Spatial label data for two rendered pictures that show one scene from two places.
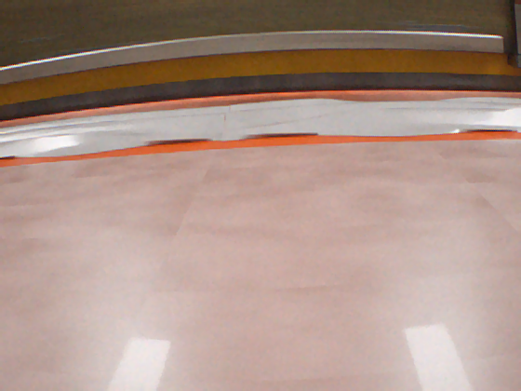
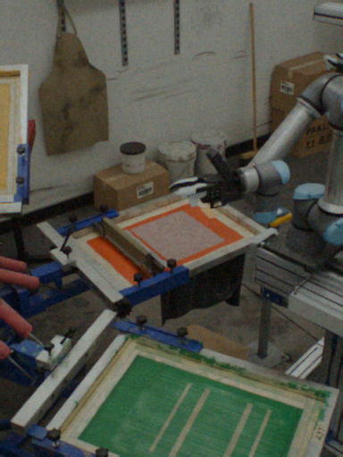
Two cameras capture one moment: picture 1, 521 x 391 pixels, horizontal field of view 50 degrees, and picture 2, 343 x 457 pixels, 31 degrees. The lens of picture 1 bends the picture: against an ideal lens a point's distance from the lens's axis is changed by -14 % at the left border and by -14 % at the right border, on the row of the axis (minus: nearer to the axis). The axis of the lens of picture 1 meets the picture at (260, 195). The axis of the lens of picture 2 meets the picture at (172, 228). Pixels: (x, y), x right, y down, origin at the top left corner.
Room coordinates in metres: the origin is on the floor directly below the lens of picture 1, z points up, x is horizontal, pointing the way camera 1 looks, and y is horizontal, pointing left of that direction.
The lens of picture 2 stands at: (1.55, 1.90, 2.51)
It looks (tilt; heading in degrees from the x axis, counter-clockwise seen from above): 32 degrees down; 232
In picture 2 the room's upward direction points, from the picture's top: 1 degrees counter-clockwise
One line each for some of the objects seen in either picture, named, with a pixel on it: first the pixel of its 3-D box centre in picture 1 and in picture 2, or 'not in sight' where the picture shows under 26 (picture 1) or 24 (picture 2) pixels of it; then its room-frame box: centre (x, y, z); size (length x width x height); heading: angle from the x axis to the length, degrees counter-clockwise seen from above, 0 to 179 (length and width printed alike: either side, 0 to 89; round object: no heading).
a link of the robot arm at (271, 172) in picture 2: not in sight; (268, 176); (0.32, 0.79, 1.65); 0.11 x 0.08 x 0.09; 165
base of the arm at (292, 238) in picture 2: not in sight; (306, 231); (0.03, 0.73, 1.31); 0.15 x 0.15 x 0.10
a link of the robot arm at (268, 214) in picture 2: not in sight; (263, 201); (0.32, 0.77, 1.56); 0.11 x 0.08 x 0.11; 75
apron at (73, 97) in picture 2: not in sight; (72, 80); (-0.52, -1.90, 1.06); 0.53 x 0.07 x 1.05; 177
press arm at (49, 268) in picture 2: not in sight; (52, 271); (0.69, -0.01, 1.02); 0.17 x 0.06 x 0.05; 177
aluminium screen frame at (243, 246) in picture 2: not in sight; (165, 236); (0.13, 0.02, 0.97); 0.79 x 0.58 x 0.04; 177
